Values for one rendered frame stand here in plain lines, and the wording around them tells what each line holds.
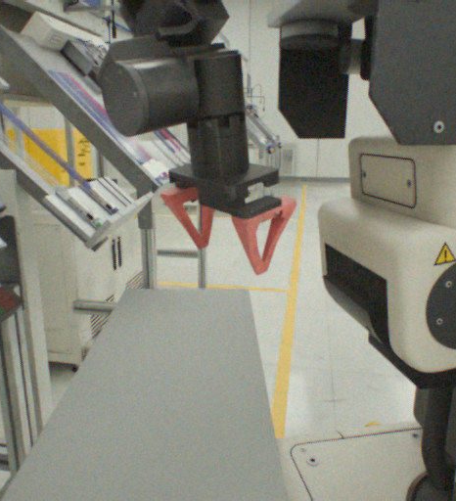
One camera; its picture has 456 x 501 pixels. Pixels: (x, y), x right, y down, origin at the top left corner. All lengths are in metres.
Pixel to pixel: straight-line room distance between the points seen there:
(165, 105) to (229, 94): 0.07
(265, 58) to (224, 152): 7.72
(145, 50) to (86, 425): 0.37
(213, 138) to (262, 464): 0.30
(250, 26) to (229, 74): 7.83
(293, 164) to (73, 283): 6.65
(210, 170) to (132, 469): 0.28
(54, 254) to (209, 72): 1.33
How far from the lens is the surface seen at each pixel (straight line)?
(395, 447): 1.05
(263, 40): 8.18
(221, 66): 0.41
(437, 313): 0.51
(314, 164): 8.03
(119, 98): 0.38
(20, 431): 0.95
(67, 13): 2.04
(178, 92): 0.38
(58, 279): 1.69
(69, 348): 1.78
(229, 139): 0.42
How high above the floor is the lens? 0.90
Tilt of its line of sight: 15 degrees down
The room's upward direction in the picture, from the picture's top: straight up
